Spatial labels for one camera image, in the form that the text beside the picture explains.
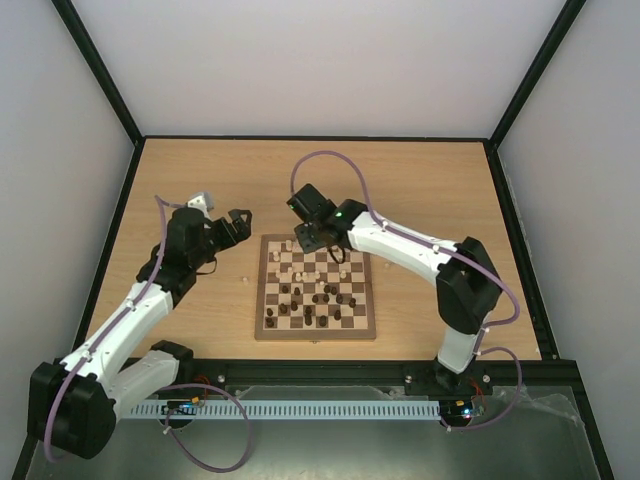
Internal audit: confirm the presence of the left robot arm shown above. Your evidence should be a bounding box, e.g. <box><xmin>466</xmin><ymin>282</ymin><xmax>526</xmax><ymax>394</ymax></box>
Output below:
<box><xmin>27</xmin><ymin>206</ymin><xmax>252</xmax><ymax>462</ymax></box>

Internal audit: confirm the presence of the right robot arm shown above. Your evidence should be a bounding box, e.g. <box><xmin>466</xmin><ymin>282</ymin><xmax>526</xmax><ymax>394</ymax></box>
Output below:
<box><xmin>287</xmin><ymin>184</ymin><xmax>502</xmax><ymax>392</ymax></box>

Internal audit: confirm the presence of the wooden chess board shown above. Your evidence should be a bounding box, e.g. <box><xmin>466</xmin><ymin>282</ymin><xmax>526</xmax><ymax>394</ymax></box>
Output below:
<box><xmin>254</xmin><ymin>234</ymin><xmax>377</xmax><ymax>342</ymax></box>

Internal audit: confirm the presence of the black king piece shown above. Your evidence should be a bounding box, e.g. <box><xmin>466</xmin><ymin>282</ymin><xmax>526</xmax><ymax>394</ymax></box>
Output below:
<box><xmin>304</xmin><ymin>306</ymin><xmax>314</xmax><ymax>326</ymax></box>

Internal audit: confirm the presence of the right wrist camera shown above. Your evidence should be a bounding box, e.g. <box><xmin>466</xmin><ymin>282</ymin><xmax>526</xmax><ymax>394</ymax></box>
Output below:
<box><xmin>286</xmin><ymin>183</ymin><xmax>336</xmax><ymax>223</ymax></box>

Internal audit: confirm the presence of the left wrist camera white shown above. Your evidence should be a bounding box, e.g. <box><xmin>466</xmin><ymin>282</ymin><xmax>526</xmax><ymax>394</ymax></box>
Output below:
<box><xmin>186</xmin><ymin>191</ymin><xmax>214</xmax><ymax>212</ymax></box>

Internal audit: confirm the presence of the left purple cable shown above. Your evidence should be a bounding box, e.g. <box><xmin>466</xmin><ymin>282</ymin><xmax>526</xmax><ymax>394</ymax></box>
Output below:
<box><xmin>43</xmin><ymin>193</ymin><xmax>252</xmax><ymax>471</ymax></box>

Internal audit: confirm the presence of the light blue cable duct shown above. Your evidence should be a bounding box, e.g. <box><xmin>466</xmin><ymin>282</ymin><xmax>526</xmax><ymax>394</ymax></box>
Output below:
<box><xmin>125</xmin><ymin>400</ymin><xmax>441</xmax><ymax>421</ymax></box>

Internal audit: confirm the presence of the black aluminium frame rail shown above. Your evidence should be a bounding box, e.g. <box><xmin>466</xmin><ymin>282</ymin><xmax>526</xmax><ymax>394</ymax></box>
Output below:
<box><xmin>178</xmin><ymin>359</ymin><xmax>585</xmax><ymax>398</ymax></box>

